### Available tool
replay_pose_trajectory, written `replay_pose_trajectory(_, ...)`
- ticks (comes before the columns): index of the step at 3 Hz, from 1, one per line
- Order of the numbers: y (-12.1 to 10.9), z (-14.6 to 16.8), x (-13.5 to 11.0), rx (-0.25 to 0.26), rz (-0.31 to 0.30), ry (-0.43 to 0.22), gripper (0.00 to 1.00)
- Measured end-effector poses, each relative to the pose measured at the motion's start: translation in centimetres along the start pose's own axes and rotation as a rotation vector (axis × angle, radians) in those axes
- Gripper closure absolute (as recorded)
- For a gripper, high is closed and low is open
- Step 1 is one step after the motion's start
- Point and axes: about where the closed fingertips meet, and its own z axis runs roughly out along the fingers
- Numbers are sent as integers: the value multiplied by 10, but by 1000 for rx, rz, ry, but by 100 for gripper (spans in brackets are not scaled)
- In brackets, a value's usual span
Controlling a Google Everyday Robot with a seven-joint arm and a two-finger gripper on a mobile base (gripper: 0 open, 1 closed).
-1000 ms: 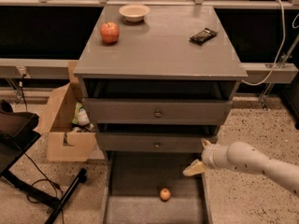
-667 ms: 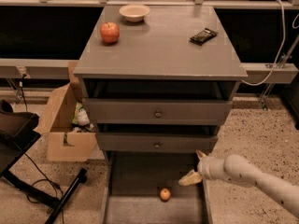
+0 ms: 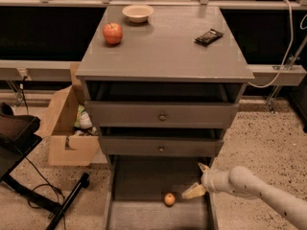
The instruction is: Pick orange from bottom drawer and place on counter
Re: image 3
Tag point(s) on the black snack packet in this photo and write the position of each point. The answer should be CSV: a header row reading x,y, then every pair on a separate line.
x,y
209,37

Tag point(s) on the grey wooden drawer cabinet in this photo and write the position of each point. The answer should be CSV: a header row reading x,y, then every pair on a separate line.
x,y
163,49

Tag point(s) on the cardboard box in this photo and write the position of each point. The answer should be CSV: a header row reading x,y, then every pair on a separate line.
x,y
65,147

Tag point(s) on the metal railing frame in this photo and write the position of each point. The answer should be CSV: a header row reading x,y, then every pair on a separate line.
x,y
40,38

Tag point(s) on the small orange fruit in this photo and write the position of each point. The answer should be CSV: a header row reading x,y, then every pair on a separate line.
x,y
169,199

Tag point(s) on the grey drawer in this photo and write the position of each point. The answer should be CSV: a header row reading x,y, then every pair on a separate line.
x,y
161,141
139,184
160,104

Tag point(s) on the grey middle drawer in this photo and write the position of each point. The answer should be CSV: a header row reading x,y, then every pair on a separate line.
x,y
161,141

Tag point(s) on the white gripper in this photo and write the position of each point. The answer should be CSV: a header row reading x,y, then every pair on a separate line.
x,y
208,179

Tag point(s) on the white green plush toy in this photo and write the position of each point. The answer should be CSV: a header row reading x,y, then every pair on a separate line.
x,y
82,119

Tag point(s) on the grey bottom drawer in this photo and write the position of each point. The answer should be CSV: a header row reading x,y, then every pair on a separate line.
x,y
139,184

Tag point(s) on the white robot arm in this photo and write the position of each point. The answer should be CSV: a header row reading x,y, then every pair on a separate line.
x,y
242,182

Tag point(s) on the red apple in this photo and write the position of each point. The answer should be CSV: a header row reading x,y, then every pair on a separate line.
x,y
112,33

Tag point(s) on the grey top drawer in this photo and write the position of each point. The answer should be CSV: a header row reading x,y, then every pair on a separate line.
x,y
160,104

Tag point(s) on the black stand with legs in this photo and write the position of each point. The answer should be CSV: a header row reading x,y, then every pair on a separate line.
x,y
17,140

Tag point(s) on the beige bowl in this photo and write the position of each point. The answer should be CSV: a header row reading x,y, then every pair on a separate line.
x,y
138,13

